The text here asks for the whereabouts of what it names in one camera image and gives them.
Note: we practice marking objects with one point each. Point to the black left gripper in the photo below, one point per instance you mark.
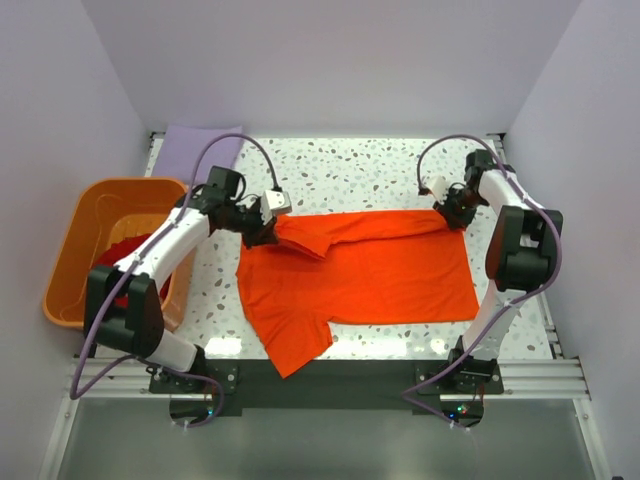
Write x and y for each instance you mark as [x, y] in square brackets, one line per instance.
[261, 232]

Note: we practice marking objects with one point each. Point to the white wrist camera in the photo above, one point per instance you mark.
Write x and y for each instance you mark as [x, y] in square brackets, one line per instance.
[274, 203]
[437, 187]

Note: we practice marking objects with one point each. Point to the folded lavender t-shirt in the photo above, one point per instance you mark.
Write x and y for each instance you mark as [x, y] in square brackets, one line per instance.
[181, 148]

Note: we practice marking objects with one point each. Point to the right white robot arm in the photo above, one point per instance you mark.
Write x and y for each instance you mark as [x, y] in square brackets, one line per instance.
[523, 259]

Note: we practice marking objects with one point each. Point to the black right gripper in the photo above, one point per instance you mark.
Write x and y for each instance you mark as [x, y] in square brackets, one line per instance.
[454, 213]

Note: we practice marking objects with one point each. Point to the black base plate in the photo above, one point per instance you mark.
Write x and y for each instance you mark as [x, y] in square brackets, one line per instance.
[346, 384]

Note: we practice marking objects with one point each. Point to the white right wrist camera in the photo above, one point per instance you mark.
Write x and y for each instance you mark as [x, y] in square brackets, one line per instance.
[437, 187]

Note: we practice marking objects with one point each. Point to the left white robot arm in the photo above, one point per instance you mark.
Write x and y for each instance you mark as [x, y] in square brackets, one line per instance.
[123, 309]

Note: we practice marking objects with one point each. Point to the orange plastic basket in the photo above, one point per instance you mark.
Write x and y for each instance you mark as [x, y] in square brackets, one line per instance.
[108, 212]

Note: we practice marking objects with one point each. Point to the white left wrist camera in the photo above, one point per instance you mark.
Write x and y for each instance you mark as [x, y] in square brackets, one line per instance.
[274, 203]

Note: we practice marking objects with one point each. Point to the aluminium front rail frame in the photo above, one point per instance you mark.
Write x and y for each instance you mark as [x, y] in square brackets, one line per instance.
[545, 379]

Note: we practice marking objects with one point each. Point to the orange t-shirt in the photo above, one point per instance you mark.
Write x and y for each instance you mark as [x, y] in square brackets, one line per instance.
[364, 268]

